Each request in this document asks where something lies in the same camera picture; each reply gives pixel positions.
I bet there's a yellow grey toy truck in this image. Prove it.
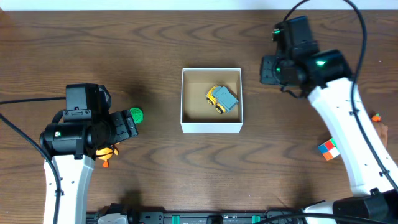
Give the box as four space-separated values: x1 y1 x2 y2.
206 85 239 114

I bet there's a colourful puzzle cube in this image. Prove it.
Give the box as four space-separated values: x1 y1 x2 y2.
318 138 340 161

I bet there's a brown plush bear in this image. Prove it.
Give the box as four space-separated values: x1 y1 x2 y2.
371 113 388 147

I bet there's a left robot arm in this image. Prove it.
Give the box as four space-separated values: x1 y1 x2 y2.
40 83 138 223

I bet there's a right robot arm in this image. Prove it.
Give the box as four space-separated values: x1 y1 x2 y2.
261 16 397 223

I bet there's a green round disc toy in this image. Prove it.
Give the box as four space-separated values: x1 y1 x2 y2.
130 107 144 124

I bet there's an orange blue duck toy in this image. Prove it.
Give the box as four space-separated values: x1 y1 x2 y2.
96 143 119 168

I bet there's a white cardboard box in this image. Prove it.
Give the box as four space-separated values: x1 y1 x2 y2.
180 68 244 134

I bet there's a left black cable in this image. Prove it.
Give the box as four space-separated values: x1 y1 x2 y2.
0 96 67 224

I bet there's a black cable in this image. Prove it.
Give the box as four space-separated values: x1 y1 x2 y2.
254 0 398 224
0 96 67 224

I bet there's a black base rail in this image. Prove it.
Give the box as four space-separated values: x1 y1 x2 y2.
86 203 297 224

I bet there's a right black cable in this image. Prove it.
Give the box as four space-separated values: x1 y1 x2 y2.
254 0 398 224

